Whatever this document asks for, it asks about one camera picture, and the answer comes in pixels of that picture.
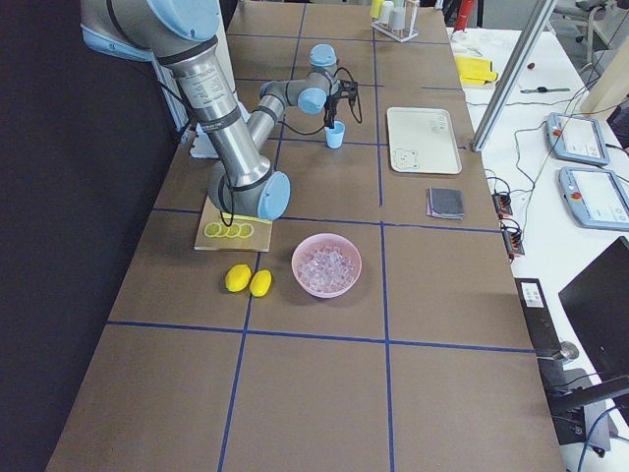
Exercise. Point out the folded grey cloth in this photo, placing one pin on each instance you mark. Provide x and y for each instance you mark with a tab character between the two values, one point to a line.
445	203

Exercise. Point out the light blue paper cup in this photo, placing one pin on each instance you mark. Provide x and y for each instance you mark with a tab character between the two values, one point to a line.
334	138

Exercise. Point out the yellow cloth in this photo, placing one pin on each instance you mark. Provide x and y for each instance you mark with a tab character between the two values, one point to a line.
475	72

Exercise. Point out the wooden cutting board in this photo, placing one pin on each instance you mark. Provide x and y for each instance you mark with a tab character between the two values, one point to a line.
254	236

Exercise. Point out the white wire rack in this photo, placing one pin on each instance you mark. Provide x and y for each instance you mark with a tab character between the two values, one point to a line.
396	19

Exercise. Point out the aluminium frame post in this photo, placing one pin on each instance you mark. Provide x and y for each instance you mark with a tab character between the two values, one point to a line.
521	52

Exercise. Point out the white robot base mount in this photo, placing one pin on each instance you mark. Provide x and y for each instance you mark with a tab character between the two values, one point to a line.
202	148

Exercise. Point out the black power strip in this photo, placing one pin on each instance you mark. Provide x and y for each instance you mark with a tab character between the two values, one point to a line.
502	205
512	235

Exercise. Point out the teach pendant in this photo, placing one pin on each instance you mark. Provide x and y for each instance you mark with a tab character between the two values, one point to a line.
595	198
576	138

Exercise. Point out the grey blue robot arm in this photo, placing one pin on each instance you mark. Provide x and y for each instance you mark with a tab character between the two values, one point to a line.
183	37

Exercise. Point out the whole yellow lemon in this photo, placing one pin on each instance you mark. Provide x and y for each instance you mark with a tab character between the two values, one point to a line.
261	283
238	277

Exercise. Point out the black box with label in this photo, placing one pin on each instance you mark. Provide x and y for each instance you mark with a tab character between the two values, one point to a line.
538	319

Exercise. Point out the pink bowl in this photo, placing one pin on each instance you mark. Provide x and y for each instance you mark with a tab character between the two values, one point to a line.
319	240

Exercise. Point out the black monitor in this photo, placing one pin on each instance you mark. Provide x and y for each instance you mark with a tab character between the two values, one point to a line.
596	305

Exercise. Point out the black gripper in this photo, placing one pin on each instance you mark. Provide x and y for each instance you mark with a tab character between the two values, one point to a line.
331	106

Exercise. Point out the lemon slice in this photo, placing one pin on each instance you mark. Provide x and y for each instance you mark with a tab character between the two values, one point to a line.
224	231
212	230
233	231

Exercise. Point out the cream bear serving tray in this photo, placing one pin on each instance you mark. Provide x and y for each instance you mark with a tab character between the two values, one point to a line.
421	140

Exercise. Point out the clear ice cubes pile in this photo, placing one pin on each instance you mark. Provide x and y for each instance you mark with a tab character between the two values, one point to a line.
326	269

